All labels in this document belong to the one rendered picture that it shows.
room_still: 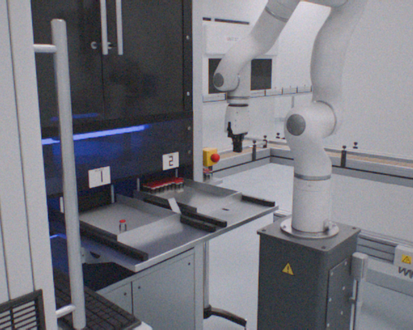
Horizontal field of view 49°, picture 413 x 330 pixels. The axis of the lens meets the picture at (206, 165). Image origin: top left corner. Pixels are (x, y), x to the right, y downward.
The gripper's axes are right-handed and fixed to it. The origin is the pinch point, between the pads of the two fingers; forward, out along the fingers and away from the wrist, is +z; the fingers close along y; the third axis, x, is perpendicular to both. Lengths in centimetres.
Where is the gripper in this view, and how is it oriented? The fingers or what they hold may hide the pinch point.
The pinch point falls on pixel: (237, 146)
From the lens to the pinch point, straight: 165.4
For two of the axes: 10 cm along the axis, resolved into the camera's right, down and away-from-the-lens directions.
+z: 0.0, 9.7, 2.3
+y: -6.6, 1.7, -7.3
